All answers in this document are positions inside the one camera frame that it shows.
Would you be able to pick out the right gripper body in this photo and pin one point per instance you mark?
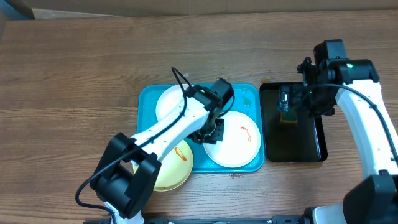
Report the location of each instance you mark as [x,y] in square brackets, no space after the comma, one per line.
[309,101]

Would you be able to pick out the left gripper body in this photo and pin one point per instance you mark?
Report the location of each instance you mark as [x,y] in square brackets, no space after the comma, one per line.
[212,134]

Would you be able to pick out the green yellow sponge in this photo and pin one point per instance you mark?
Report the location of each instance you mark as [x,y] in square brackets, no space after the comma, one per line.
[288,117]

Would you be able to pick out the white plate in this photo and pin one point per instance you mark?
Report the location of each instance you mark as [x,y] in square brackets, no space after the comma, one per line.
[170,103]
[235,150]

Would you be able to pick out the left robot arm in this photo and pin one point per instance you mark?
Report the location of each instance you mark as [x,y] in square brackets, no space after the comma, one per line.
[125,176]

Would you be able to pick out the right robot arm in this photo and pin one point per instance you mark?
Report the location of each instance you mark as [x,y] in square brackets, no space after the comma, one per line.
[332,79]

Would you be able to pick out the black water tray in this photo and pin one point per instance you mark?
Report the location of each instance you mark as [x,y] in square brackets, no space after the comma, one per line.
[300,142]

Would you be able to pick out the teal plastic tray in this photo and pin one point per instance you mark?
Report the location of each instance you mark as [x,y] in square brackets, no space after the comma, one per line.
[247,101]

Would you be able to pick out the ketchup stain right plate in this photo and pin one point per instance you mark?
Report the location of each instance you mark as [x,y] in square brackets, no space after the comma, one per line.
[248,137]

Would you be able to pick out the ketchup stain on yellow plate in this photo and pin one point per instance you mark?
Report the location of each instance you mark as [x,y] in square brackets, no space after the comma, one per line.
[180,153]

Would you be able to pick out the yellow plate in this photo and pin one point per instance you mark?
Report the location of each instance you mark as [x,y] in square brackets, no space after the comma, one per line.
[174,171]

